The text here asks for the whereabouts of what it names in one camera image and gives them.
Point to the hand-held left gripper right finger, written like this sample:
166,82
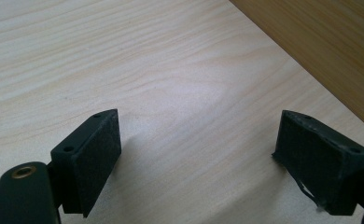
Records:
317,161

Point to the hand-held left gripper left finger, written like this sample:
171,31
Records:
90,161

